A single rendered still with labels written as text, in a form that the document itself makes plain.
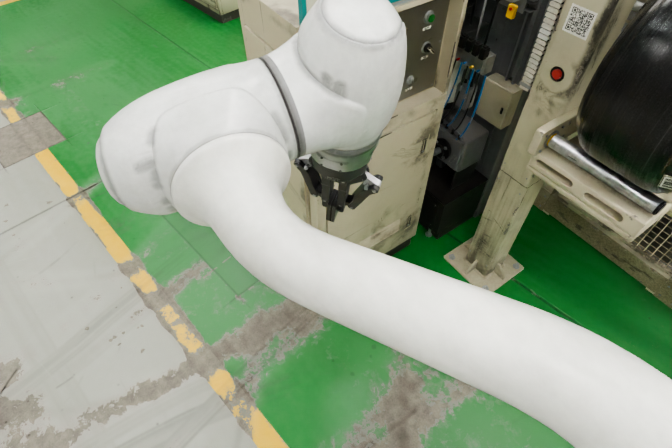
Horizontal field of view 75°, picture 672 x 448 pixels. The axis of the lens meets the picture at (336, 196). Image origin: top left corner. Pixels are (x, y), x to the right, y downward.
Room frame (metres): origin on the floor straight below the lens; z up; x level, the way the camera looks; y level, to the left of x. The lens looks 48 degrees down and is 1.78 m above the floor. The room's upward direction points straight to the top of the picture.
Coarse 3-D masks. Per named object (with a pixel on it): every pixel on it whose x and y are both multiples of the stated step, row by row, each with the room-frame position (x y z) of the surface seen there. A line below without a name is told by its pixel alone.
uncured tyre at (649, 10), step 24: (648, 0) 0.96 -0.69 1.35; (648, 24) 0.89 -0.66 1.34; (624, 48) 0.88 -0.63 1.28; (648, 48) 0.85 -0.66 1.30; (600, 72) 0.90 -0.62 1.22; (624, 72) 0.85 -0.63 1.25; (648, 72) 0.82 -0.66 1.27; (600, 96) 0.86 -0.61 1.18; (624, 96) 0.82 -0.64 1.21; (648, 96) 0.79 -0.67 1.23; (576, 120) 0.93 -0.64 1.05; (600, 120) 0.83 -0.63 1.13; (624, 120) 0.79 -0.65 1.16; (648, 120) 0.76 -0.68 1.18; (600, 144) 0.83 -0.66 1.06; (624, 144) 0.78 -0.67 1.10; (648, 144) 0.74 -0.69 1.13; (624, 168) 0.78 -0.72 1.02; (648, 168) 0.73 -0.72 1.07
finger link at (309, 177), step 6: (294, 162) 0.45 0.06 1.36; (300, 162) 0.45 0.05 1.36; (300, 168) 0.45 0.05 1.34; (312, 168) 0.46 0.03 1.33; (306, 174) 0.45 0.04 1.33; (312, 174) 0.46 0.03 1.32; (318, 174) 0.48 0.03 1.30; (306, 180) 0.46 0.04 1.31; (312, 180) 0.46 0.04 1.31; (318, 180) 0.47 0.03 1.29; (312, 186) 0.46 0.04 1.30; (312, 192) 0.46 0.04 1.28
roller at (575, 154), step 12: (552, 144) 1.00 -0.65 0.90; (564, 144) 0.98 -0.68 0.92; (564, 156) 0.97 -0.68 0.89; (576, 156) 0.94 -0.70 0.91; (588, 156) 0.93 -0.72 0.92; (588, 168) 0.90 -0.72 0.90; (600, 168) 0.88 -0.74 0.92; (600, 180) 0.87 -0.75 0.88; (612, 180) 0.84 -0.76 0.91; (624, 180) 0.83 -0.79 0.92; (624, 192) 0.81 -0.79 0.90; (636, 192) 0.79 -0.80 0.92; (648, 192) 0.79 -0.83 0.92; (648, 204) 0.76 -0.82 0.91; (660, 204) 0.75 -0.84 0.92
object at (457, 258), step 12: (468, 240) 1.30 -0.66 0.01; (456, 252) 1.23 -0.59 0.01; (456, 264) 1.16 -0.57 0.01; (468, 264) 1.16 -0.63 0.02; (504, 264) 1.16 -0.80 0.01; (516, 264) 1.14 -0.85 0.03; (468, 276) 1.09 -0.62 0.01; (480, 276) 1.09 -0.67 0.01; (492, 276) 1.09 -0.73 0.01; (492, 288) 1.03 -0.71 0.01
